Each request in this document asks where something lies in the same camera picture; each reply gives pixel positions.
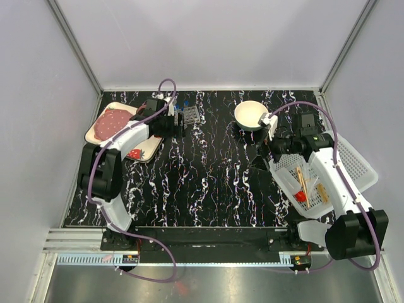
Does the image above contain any white wash bottle red cap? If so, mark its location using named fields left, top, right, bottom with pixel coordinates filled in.
left=278, top=167, right=306, bottom=202

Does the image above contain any wooden test tube clamp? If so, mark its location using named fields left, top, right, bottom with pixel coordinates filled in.
left=295, top=167, right=311, bottom=208

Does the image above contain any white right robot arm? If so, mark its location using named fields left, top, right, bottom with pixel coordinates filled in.
left=252, top=112, right=389, bottom=260

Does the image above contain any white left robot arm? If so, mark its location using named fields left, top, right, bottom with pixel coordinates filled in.
left=77, top=97, right=184, bottom=250

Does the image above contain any clear test tube rack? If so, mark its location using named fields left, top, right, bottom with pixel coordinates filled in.
left=182, top=105, right=200, bottom=126

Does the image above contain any white plastic basket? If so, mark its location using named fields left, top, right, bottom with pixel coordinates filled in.
left=269, top=135, right=378, bottom=219

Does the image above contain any cream green bowl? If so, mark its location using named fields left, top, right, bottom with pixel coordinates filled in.
left=234, top=100, right=269, bottom=132

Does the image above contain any strawberry print tray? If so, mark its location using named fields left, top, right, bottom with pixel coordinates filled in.
left=85, top=102, right=162, bottom=163

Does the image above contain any pink dotted plate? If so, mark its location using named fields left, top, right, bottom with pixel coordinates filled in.
left=93, top=109, right=133, bottom=141

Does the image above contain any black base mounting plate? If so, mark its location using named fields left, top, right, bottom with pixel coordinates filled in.
left=100, top=225, right=324, bottom=263

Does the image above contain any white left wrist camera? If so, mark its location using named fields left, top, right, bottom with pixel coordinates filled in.
left=163, top=97, right=176, bottom=116

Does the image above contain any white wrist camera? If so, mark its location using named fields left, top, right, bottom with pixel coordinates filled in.
left=258, top=113, right=278, bottom=141
left=163, top=97, right=176, bottom=116

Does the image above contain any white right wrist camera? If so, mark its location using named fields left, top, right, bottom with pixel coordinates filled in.
left=258, top=113, right=278, bottom=141

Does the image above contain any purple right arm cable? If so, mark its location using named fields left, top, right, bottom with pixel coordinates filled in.
left=271, top=100, right=381, bottom=274

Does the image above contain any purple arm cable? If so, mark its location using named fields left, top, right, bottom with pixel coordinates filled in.
left=86, top=78, right=178, bottom=282
left=271, top=100, right=381, bottom=274

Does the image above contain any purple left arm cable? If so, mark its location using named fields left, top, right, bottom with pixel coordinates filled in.
left=86, top=78, right=178, bottom=282

